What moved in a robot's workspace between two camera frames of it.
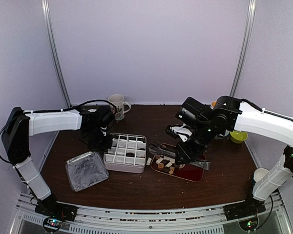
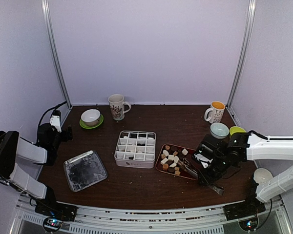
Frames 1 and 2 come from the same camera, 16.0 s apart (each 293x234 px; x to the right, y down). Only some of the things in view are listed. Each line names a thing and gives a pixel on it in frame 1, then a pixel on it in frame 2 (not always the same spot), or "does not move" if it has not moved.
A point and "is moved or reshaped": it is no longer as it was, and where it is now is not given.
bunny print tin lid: x=86 y=170 does not move
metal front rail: x=199 y=220 does not move
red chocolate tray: x=188 y=171 is moved or reshaped
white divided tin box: x=127 y=153 is moved or reshaped
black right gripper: x=187 y=156 → x=206 y=178
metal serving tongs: x=169 y=152 → x=187 y=165
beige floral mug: x=117 y=100 does not move
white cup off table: x=259 y=173 does not move
